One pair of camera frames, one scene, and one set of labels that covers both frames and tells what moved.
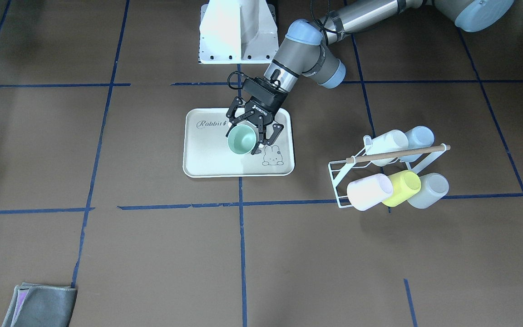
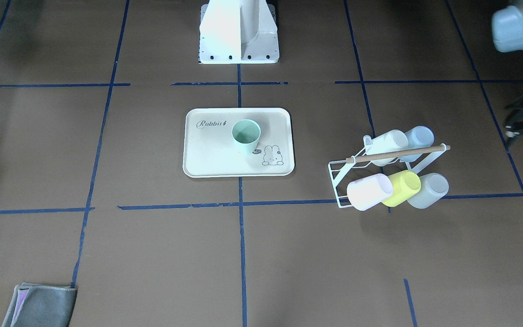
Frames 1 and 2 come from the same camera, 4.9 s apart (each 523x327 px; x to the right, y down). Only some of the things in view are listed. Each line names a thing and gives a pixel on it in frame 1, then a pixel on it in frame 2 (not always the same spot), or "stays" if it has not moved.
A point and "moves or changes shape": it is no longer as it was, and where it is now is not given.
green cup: x=241 y=139 moves or changes shape
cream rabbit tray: x=207 y=152 stays
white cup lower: x=367 y=192 stays
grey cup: x=433 y=186 stays
